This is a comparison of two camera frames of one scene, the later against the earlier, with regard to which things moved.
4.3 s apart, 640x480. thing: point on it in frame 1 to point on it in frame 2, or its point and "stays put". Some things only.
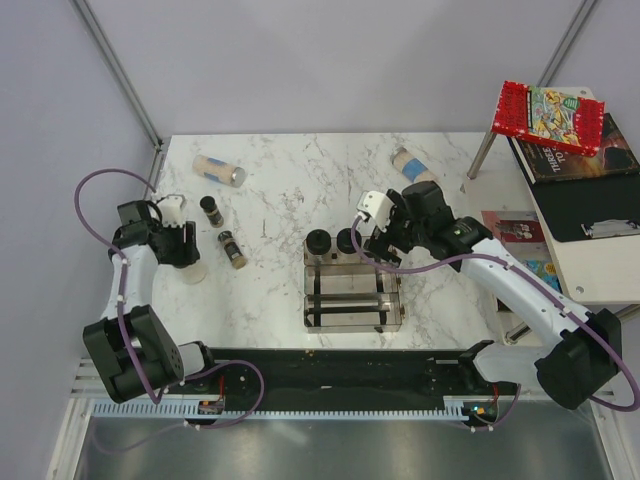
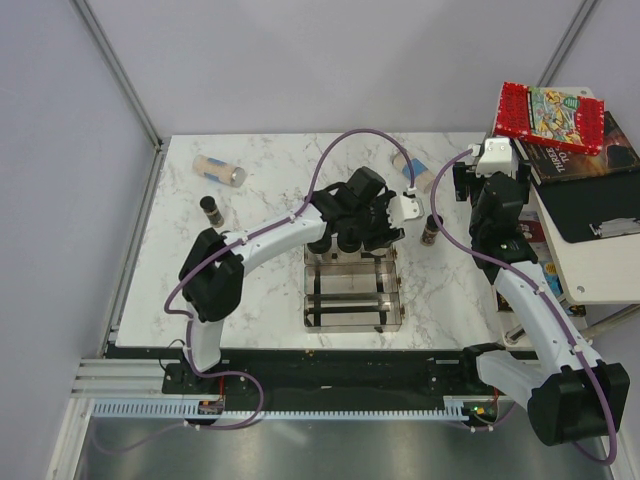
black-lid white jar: (344, 240) stays put
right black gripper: (398, 210) to (462, 178)
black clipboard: (590, 207) stays put
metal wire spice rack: (344, 293) stays put
